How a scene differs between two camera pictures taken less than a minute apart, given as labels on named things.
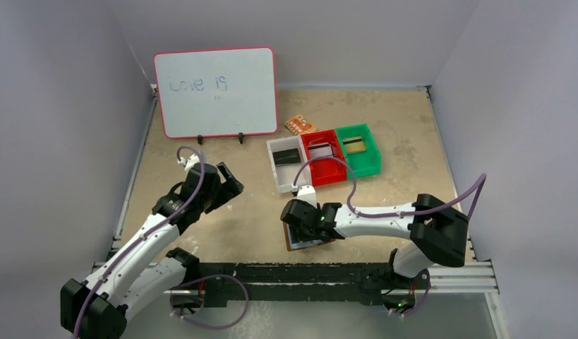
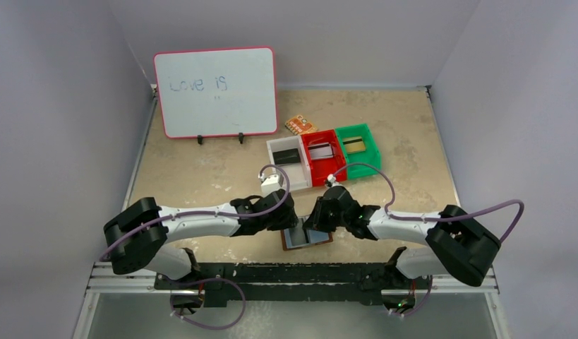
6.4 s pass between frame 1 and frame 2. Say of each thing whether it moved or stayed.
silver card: stayed
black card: stayed
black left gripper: moved
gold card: stayed
